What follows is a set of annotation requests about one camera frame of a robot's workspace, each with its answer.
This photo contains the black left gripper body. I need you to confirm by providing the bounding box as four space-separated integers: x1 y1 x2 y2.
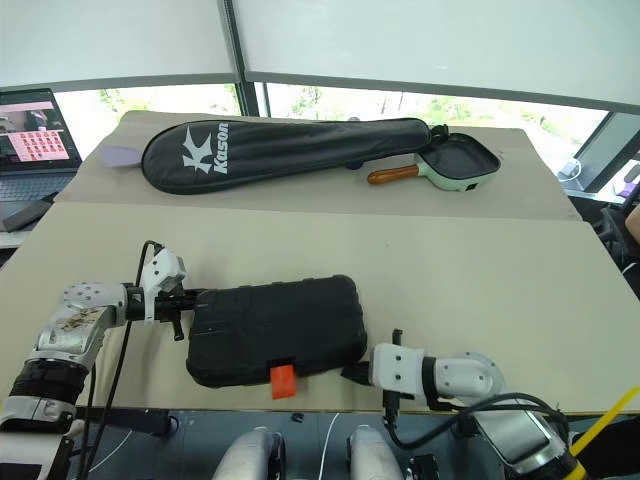
149 287 202 343

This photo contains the black Kason racket bag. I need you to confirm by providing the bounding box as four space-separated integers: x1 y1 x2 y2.
140 116 433 196

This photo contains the black plastic tool case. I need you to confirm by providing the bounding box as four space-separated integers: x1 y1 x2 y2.
185 273 369 402

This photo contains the dark window frame post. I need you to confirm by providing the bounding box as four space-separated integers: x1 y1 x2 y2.
216 0 269 119

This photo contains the thin white cable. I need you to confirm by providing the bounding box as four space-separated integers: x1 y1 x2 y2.
319 411 342 480

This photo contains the dark monitor screen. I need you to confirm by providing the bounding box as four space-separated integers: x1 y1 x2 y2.
571 111 640 194

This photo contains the flat black device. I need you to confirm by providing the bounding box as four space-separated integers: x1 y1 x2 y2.
0 191 62 234

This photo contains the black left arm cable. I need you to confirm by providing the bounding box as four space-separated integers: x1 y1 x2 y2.
74 239 165 480

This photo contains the wide white roller blind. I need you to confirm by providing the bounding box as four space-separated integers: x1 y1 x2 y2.
231 0 640 107

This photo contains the yellow strap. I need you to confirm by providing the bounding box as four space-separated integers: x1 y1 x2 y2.
569 384 640 477

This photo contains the narrow white roller blind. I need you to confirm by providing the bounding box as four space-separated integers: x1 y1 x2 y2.
0 0 242 89

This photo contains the open black laptop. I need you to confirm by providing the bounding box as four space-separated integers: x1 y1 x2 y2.
0 88 84 204

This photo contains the black table frame bar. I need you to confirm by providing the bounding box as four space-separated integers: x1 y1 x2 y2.
107 407 182 438

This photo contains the grey rounded left robot knee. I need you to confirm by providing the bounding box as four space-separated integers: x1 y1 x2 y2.
211 425 287 480

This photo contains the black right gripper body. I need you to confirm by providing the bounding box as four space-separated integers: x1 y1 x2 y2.
340 360 373 388

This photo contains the green pan with wooden handle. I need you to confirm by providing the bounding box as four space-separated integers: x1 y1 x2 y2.
366 131 503 193

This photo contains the small white device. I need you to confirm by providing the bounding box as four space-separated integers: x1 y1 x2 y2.
557 158 584 181

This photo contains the grey rounded right robot knee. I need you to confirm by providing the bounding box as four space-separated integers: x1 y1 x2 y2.
346 424 402 480

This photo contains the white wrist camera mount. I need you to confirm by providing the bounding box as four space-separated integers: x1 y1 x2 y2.
369 342 428 402
138 248 188 327

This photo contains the small purple scoop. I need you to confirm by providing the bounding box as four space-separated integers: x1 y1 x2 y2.
100 145 144 171

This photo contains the grey rounded robot knee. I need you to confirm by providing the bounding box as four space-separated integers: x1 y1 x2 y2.
211 425 287 480
346 424 402 480

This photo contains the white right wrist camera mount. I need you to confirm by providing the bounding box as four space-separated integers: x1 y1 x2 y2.
369 342 428 402

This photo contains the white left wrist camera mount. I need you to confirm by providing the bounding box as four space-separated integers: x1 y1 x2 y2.
138 248 188 327

